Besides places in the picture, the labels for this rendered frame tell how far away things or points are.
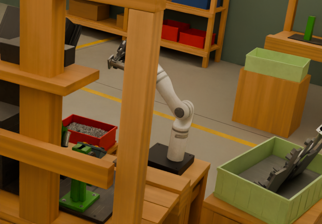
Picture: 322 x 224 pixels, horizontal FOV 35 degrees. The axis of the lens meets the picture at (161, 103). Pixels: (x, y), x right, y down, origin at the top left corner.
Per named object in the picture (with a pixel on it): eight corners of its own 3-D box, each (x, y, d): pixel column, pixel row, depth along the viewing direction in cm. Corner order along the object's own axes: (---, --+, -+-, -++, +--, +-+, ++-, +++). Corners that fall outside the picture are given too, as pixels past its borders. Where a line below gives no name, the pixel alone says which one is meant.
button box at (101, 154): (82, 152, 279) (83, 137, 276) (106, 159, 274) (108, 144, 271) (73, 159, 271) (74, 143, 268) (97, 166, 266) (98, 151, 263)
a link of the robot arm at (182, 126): (181, 96, 271) (176, 126, 277) (173, 101, 263) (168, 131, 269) (197, 102, 268) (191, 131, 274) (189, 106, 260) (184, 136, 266)
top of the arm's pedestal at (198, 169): (159, 153, 300) (160, 147, 298) (210, 169, 288) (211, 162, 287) (134, 175, 272) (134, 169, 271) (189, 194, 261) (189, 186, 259)
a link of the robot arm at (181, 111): (147, 83, 266) (155, 79, 274) (178, 124, 264) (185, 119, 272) (159, 72, 261) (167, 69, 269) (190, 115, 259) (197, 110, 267)
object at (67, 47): (43, 55, 205) (43, 39, 202) (75, 63, 200) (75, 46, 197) (32, 59, 198) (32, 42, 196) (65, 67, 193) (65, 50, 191)
